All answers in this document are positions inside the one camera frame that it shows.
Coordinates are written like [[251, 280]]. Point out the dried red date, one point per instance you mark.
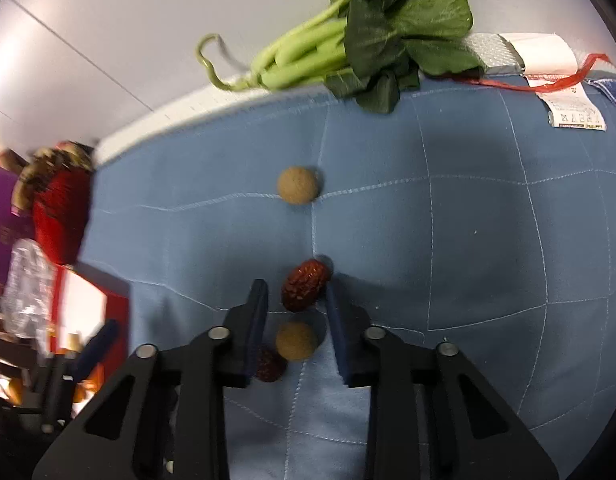
[[270, 365], [305, 285]]

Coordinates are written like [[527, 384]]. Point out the clear crinkled plastic bag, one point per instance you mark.
[[25, 285]]

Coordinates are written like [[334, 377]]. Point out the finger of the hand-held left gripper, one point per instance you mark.
[[95, 347], [55, 390]]

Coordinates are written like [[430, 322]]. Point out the clear blue-tinted plastic pouch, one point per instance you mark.
[[610, 91]]

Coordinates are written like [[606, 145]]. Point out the blue quilted mat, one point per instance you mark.
[[462, 240]]

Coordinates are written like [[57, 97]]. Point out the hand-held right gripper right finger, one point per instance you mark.
[[338, 340]]

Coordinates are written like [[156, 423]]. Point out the red box with white inside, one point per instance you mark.
[[88, 305]]

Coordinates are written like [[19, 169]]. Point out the green bok choy bunch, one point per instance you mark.
[[387, 30]]

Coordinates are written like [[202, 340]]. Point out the white fabric label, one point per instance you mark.
[[572, 105]]

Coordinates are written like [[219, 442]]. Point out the red embroidered pouch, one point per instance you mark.
[[58, 210]]

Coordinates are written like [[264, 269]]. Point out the purple box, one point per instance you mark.
[[3, 220]]

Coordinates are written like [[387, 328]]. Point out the brown longan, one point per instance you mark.
[[296, 341], [298, 185]]

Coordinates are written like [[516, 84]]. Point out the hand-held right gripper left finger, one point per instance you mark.
[[258, 330]]

